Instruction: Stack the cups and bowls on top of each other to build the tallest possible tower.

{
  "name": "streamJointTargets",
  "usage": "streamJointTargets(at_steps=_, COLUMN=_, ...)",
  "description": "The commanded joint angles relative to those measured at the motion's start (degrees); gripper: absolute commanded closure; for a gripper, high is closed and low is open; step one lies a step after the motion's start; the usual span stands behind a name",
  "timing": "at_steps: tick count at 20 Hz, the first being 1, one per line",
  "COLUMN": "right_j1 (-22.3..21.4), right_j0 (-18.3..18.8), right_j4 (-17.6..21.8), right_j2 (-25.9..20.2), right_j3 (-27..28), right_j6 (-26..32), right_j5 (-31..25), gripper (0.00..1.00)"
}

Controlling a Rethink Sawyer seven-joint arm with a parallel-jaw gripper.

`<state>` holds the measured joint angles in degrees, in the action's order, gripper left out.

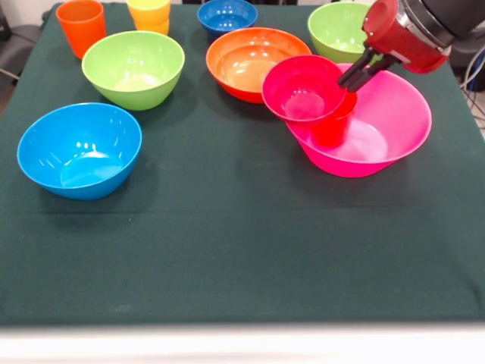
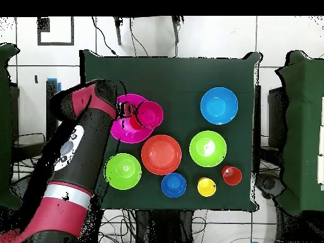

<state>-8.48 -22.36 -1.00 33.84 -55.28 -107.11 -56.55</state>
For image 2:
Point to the red cup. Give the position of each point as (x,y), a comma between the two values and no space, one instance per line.
(135,124)

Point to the small crimson pink bowl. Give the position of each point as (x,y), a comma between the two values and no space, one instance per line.
(150,115)

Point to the orange bowl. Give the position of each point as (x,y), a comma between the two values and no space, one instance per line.
(161,155)

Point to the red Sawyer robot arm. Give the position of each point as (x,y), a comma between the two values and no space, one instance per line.
(76,157)

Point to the large magenta bowl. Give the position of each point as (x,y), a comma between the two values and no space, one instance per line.
(126,131)

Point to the dark green table cloth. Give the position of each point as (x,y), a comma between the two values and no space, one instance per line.
(177,73)

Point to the lime green bowl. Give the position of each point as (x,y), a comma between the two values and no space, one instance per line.
(202,158)
(123,171)

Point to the blue tape strip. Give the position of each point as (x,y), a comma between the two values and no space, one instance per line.
(59,84)

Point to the black tripod leg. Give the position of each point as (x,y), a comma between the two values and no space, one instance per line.
(176,30)
(118,33)

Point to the small dark blue bowl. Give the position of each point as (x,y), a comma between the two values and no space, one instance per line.
(174,185)

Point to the light blue bowl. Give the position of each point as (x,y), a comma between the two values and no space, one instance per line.
(219,105)

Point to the black metal stand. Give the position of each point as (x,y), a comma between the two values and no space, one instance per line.
(25,150)
(277,114)

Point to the yellow cup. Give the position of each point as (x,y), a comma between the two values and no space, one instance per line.
(206,187)

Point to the green cloth covered side table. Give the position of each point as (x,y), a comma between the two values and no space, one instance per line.
(5,126)
(301,126)

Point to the orange cup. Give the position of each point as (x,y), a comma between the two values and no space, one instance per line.
(233,176)

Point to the black square floor frame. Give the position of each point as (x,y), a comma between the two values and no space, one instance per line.
(43,25)

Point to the black pedestal foot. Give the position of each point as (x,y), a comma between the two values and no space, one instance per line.
(20,188)
(268,183)

